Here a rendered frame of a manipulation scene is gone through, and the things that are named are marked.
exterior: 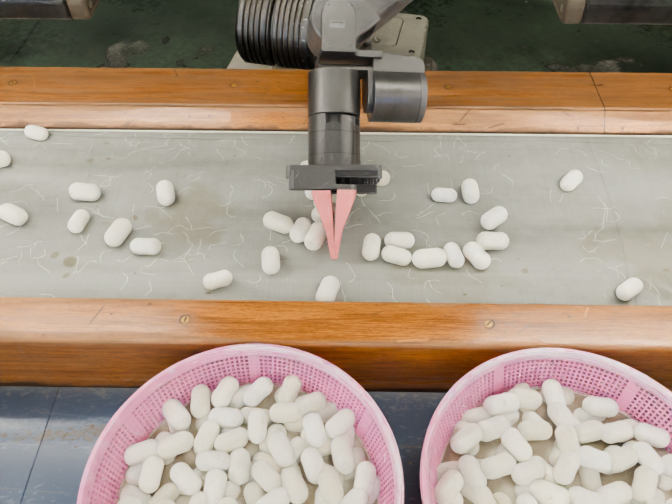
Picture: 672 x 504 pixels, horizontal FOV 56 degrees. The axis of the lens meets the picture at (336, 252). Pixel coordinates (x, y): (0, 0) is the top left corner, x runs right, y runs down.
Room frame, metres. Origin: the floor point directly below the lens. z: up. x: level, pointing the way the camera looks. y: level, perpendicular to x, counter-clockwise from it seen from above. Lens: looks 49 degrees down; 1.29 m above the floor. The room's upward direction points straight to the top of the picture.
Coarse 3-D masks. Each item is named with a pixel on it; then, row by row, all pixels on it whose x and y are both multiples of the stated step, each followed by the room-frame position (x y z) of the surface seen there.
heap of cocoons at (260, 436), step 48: (288, 384) 0.30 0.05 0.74; (192, 432) 0.26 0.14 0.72; (240, 432) 0.25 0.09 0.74; (288, 432) 0.26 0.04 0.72; (336, 432) 0.25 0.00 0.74; (144, 480) 0.21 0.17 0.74; (192, 480) 0.21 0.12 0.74; (240, 480) 0.21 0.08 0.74; (288, 480) 0.21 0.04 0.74; (336, 480) 0.21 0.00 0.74
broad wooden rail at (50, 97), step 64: (0, 128) 0.70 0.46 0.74; (64, 128) 0.69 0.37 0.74; (128, 128) 0.69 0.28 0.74; (192, 128) 0.69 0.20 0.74; (256, 128) 0.69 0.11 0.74; (384, 128) 0.69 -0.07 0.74; (448, 128) 0.69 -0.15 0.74; (512, 128) 0.69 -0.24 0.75; (576, 128) 0.69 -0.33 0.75; (640, 128) 0.69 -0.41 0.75
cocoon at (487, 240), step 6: (480, 234) 0.48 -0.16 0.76; (486, 234) 0.48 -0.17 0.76; (492, 234) 0.48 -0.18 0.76; (498, 234) 0.48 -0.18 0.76; (504, 234) 0.48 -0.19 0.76; (480, 240) 0.47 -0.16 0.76; (486, 240) 0.47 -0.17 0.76; (492, 240) 0.47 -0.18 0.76; (498, 240) 0.47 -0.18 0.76; (504, 240) 0.47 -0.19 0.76; (486, 246) 0.47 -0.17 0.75; (492, 246) 0.47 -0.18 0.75; (498, 246) 0.47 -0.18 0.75; (504, 246) 0.47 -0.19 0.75
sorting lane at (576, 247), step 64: (0, 192) 0.57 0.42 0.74; (64, 192) 0.57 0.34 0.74; (128, 192) 0.57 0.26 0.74; (192, 192) 0.57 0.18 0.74; (256, 192) 0.57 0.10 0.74; (384, 192) 0.57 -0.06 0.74; (512, 192) 0.57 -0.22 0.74; (576, 192) 0.57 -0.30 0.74; (640, 192) 0.57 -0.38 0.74; (0, 256) 0.46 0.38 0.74; (64, 256) 0.46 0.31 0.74; (128, 256) 0.46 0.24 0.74; (192, 256) 0.46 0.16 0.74; (256, 256) 0.46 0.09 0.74; (320, 256) 0.46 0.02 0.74; (512, 256) 0.46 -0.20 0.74; (576, 256) 0.46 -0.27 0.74; (640, 256) 0.46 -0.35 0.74
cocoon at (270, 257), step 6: (270, 246) 0.46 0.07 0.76; (264, 252) 0.45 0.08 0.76; (270, 252) 0.45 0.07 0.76; (276, 252) 0.46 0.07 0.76; (264, 258) 0.45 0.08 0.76; (270, 258) 0.44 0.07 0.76; (276, 258) 0.45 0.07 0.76; (264, 264) 0.44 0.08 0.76; (270, 264) 0.44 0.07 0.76; (276, 264) 0.44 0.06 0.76; (264, 270) 0.43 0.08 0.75; (270, 270) 0.43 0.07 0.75; (276, 270) 0.43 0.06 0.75
